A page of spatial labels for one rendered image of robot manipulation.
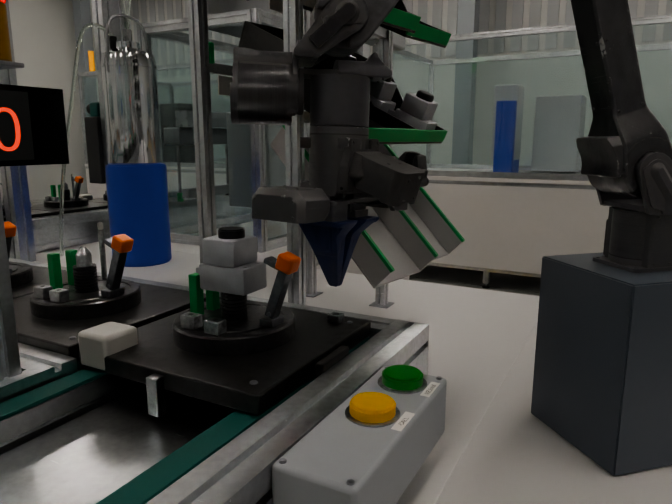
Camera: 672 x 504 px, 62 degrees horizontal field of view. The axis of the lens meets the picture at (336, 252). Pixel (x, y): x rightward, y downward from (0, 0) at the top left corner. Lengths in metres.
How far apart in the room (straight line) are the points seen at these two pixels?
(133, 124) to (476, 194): 3.47
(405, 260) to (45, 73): 12.58
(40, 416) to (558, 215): 4.18
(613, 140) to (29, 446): 0.62
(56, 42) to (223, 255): 12.95
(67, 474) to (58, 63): 13.03
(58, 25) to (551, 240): 11.25
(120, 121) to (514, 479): 1.26
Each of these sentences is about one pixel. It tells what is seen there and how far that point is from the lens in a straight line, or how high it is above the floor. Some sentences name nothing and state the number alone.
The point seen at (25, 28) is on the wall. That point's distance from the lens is 13.19.
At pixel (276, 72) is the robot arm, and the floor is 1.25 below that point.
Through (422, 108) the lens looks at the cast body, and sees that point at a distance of 0.96.
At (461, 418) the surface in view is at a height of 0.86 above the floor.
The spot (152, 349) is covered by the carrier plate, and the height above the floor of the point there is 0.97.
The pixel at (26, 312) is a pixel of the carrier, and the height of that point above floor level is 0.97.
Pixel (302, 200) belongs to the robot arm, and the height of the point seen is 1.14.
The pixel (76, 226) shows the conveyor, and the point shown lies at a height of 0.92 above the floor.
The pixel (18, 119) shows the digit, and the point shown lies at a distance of 0.58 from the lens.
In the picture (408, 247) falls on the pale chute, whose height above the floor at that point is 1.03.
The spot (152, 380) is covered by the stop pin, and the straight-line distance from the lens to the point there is 0.58.
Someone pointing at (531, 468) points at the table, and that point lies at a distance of 0.65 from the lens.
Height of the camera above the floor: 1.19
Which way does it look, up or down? 11 degrees down
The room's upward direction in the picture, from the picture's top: straight up
